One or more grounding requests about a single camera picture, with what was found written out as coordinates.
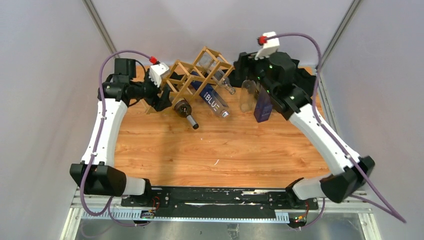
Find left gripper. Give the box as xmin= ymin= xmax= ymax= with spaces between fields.
xmin=129 ymin=69 xmax=172 ymax=111

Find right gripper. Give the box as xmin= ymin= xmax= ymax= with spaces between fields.
xmin=233 ymin=50 xmax=277 ymax=97

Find small clear bottle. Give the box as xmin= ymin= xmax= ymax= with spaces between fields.
xmin=239 ymin=79 xmax=256 ymax=113

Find wooden wine rack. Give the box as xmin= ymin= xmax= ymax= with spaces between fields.
xmin=160 ymin=46 xmax=235 ymax=107

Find blue square bottle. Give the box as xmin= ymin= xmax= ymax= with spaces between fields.
xmin=199 ymin=83 xmax=230 ymax=118
xmin=253 ymin=87 xmax=273 ymax=123

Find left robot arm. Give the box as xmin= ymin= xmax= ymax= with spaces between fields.
xmin=69 ymin=58 xmax=172 ymax=207

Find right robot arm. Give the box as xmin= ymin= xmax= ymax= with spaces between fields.
xmin=233 ymin=51 xmax=375 ymax=209

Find dark brown wine bottle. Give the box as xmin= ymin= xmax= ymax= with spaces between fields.
xmin=173 ymin=98 xmax=199 ymax=130

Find black cloth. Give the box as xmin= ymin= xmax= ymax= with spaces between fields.
xmin=229 ymin=53 xmax=316 ymax=97

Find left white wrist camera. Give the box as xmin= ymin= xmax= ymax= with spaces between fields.
xmin=148 ymin=63 xmax=170 ymax=88

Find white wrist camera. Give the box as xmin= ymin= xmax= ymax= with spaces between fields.
xmin=148 ymin=63 xmax=170 ymax=88
xmin=254 ymin=31 xmax=280 ymax=60

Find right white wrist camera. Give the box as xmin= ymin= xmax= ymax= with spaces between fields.
xmin=254 ymin=31 xmax=280 ymax=60

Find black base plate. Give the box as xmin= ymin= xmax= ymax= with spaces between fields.
xmin=120 ymin=186 xmax=319 ymax=220

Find aluminium rail frame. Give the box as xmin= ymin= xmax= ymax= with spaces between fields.
xmin=60 ymin=186 xmax=382 ymax=240

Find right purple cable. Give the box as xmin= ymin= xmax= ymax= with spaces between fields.
xmin=257 ymin=32 xmax=408 ymax=231

